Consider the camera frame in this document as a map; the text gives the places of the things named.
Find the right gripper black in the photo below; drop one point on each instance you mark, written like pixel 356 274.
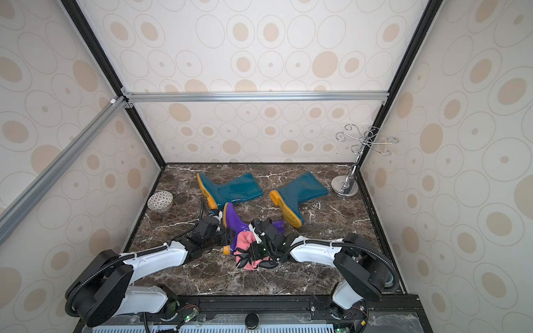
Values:
pixel 261 240

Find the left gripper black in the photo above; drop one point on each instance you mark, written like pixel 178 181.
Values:
pixel 226 236

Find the purple rubber boot yellow sole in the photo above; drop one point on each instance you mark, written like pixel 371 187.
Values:
pixel 232 221

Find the pink cloth black trim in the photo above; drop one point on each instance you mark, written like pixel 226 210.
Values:
pixel 250 254

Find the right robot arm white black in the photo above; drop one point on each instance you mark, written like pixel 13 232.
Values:
pixel 366 272

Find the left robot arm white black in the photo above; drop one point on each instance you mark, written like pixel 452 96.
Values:
pixel 106 287

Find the teal rubber boot left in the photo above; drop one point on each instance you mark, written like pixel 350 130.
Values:
pixel 241 189

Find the teal rubber boot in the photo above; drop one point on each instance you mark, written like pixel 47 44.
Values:
pixel 241 189
pixel 288 198

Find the teal rubber boot right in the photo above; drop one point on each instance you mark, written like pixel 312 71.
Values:
pixel 288 198

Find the patterned white bowl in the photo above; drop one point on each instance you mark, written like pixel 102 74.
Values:
pixel 160 201

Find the chrome hook stand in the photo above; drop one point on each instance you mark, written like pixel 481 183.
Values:
pixel 346 186

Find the diagonal aluminium bar left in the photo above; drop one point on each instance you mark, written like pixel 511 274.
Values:
pixel 32 195

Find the horizontal aluminium bar back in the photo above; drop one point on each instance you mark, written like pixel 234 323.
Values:
pixel 138 97

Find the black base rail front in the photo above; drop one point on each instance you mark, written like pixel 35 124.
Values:
pixel 316 313

